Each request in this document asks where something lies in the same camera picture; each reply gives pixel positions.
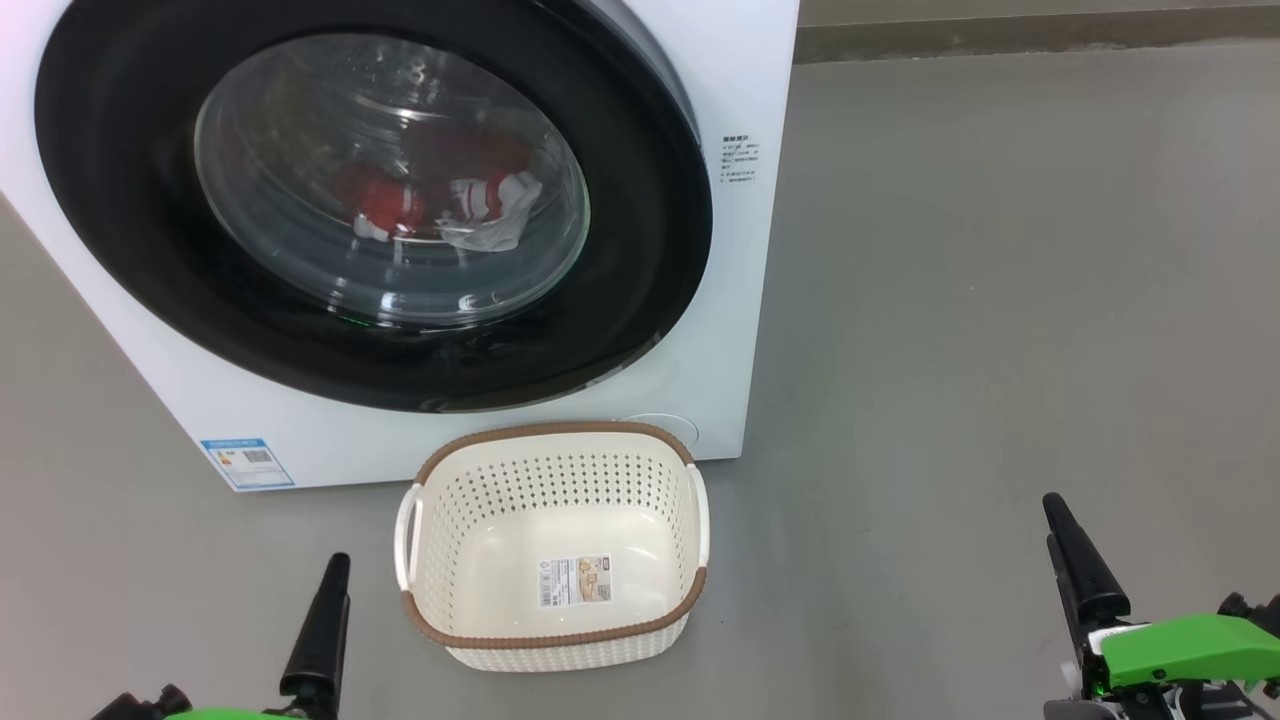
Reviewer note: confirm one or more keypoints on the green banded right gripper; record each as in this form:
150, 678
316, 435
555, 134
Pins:
1180, 650

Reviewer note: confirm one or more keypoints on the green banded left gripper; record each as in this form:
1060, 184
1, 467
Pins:
230, 715

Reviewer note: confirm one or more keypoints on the red and white garment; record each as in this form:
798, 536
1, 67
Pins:
385, 205

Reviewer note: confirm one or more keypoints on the washing machine door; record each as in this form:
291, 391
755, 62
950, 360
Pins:
120, 200

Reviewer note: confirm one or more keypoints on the cream basket with brown rim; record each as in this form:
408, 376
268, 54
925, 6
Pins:
560, 520

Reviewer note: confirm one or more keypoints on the white front-load washing machine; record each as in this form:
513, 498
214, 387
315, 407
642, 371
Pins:
120, 330

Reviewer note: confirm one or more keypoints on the blue energy label sticker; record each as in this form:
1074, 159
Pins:
248, 463

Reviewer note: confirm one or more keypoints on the round white filter cover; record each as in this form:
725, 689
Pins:
675, 425

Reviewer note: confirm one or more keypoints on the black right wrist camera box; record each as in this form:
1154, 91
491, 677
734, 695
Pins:
1250, 605

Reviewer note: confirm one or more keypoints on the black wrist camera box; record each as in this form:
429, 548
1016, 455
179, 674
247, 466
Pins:
1250, 605
160, 702

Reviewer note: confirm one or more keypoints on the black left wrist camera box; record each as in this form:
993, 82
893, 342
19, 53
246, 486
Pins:
160, 702

